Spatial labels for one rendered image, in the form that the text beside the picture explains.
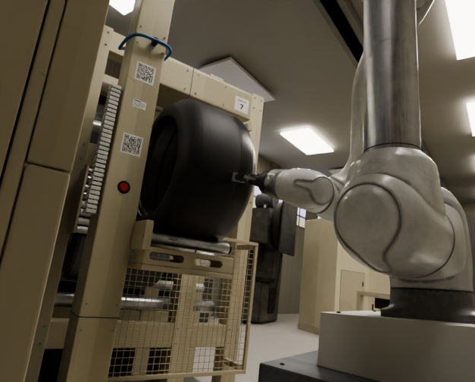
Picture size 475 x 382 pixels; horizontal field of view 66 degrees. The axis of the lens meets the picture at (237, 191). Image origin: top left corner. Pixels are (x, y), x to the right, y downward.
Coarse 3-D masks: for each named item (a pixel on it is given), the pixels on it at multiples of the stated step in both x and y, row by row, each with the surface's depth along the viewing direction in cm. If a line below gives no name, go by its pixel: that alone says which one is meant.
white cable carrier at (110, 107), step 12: (108, 96) 134; (108, 108) 130; (108, 120) 130; (108, 132) 129; (108, 144) 129; (96, 156) 126; (96, 168) 125; (96, 180) 127; (96, 192) 124; (96, 204) 124
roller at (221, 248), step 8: (152, 232) 125; (160, 232) 127; (152, 240) 125; (160, 240) 126; (168, 240) 128; (176, 240) 129; (184, 240) 131; (192, 240) 133; (200, 240) 135; (208, 240) 138; (184, 248) 133; (192, 248) 134; (200, 248) 135; (208, 248) 136; (216, 248) 138; (224, 248) 140
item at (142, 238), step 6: (138, 222) 126; (144, 222) 121; (150, 222) 121; (138, 228) 125; (144, 228) 120; (150, 228) 120; (138, 234) 124; (144, 234) 119; (150, 234) 120; (132, 240) 127; (138, 240) 122; (144, 240) 119; (150, 240) 120; (132, 246) 126; (138, 246) 121; (144, 246) 119
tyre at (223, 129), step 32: (160, 128) 158; (192, 128) 128; (224, 128) 134; (160, 160) 175; (192, 160) 124; (224, 160) 129; (160, 192) 175; (192, 192) 124; (224, 192) 129; (160, 224) 132; (192, 224) 130; (224, 224) 135
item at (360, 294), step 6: (360, 294) 367; (366, 294) 359; (372, 294) 352; (378, 294) 346; (384, 294) 339; (360, 300) 366; (378, 300) 353; (384, 300) 347; (360, 306) 364; (378, 306) 352; (384, 306) 345
